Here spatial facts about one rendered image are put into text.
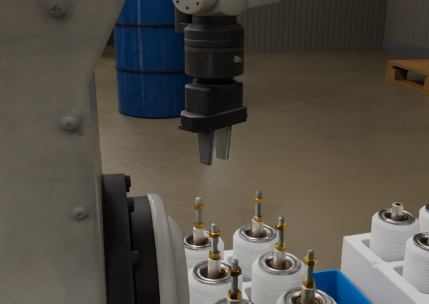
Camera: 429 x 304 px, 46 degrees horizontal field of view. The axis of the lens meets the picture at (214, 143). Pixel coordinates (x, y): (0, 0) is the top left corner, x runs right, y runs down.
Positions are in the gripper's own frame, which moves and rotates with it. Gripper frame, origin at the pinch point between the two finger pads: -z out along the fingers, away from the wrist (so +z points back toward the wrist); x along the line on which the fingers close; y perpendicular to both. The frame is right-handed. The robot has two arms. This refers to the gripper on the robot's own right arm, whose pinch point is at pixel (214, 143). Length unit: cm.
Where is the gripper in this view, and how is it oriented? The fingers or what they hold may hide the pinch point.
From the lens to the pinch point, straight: 79.7
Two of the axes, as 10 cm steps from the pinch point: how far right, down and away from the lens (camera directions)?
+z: 0.0, -9.6, -2.9
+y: 7.3, 2.0, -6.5
